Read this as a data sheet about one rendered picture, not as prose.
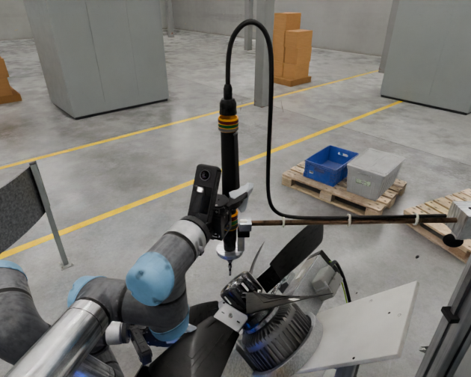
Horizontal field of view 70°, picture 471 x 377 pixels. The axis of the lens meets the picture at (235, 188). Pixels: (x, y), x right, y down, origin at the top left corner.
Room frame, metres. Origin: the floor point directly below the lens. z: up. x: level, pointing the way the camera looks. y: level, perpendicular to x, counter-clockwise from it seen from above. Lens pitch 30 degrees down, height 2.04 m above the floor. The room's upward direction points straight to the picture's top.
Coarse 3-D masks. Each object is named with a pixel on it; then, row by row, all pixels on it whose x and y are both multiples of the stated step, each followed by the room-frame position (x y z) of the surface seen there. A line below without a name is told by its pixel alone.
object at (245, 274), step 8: (248, 272) 0.81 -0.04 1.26; (232, 280) 0.84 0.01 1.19; (240, 280) 0.77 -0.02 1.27; (248, 280) 0.77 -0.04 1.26; (224, 288) 0.81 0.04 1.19; (232, 288) 0.75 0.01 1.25; (240, 288) 0.75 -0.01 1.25; (248, 288) 0.75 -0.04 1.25; (256, 288) 0.76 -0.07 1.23; (224, 296) 0.74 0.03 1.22; (232, 296) 0.73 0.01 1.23; (240, 296) 0.73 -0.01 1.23; (232, 304) 0.73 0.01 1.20; (240, 304) 0.72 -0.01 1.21; (256, 312) 0.71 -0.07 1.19; (264, 312) 0.70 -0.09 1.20; (248, 320) 0.69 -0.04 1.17; (256, 320) 0.68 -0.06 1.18
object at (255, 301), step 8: (248, 296) 0.63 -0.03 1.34; (256, 296) 0.62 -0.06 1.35; (264, 296) 0.61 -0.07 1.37; (272, 296) 0.60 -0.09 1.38; (280, 296) 0.59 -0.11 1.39; (288, 296) 0.59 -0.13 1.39; (296, 296) 0.58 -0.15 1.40; (304, 296) 0.57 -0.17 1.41; (312, 296) 0.56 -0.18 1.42; (248, 304) 0.56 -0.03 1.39; (256, 304) 0.55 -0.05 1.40; (264, 304) 0.54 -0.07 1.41; (272, 304) 0.53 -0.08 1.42; (280, 304) 0.53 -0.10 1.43; (248, 312) 0.52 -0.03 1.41
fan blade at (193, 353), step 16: (208, 320) 0.68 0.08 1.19; (192, 336) 0.63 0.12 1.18; (208, 336) 0.62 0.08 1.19; (224, 336) 0.62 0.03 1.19; (176, 352) 0.59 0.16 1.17; (192, 352) 0.58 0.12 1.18; (208, 352) 0.58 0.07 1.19; (224, 352) 0.58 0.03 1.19; (160, 368) 0.55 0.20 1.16; (176, 368) 0.54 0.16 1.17; (192, 368) 0.53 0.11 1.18; (208, 368) 0.53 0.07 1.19
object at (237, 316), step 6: (222, 306) 0.72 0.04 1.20; (228, 306) 0.73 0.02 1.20; (228, 312) 0.71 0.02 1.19; (234, 312) 0.71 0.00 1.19; (240, 312) 0.70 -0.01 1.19; (216, 318) 0.68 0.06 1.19; (222, 318) 0.69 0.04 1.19; (228, 318) 0.69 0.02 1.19; (234, 318) 0.69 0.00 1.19; (240, 318) 0.69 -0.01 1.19; (246, 318) 0.69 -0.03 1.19; (228, 324) 0.67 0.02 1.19; (234, 324) 0.67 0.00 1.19; (240, 324) 0.67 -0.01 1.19
